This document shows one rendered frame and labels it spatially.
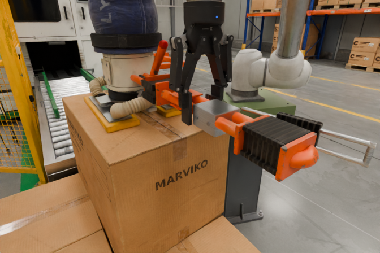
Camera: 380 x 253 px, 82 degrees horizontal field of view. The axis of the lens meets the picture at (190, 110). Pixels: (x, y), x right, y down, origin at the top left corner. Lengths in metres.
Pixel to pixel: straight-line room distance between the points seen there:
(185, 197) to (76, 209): 0.49
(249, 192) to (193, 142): 0.99
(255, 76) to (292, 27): 0.30
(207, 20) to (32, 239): 0.92
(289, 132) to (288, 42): 0.81
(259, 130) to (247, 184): 1.22
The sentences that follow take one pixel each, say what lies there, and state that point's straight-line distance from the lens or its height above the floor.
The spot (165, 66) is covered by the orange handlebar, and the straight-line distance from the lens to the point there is 0.92.
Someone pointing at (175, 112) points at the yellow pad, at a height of 0.96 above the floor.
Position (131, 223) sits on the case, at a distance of 0.68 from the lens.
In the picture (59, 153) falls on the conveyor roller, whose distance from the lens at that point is 1.50.
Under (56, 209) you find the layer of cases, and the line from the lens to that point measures 1.10.
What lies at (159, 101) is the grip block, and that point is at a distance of 0.56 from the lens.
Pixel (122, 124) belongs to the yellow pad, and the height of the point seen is 0.96.
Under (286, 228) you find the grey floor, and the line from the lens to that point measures 1.73.
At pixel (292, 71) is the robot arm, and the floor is 1.02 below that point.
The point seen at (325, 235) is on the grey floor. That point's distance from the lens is 1.80.
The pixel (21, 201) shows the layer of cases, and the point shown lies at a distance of 1.22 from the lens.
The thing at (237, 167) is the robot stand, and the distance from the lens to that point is 1.41.
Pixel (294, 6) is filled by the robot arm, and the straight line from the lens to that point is 1.03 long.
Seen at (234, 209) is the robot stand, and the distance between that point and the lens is 1.63.
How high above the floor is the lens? 1.24
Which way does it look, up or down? 22 degrees down
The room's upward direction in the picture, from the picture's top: straight up
